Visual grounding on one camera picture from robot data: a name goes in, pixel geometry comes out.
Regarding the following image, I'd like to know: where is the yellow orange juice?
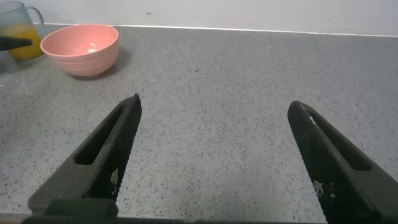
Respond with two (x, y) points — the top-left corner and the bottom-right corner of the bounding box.
(0, 24), (44, 61)

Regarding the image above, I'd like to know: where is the pink bowl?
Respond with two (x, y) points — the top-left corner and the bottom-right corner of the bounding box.
(40, 23), (120, 78)

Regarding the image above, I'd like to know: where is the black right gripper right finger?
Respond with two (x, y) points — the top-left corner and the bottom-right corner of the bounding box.
(287, 100), (398, 224)

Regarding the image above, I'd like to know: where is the clear blue ribbed cup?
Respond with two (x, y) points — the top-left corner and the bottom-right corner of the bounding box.
(0, 0), (45, 61)

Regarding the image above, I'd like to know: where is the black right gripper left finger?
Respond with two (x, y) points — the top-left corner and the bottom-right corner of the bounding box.
(27, 93), (142, 218)

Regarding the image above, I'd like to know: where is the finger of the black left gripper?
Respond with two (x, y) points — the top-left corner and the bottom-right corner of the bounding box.
(0, 35), (33, 52)

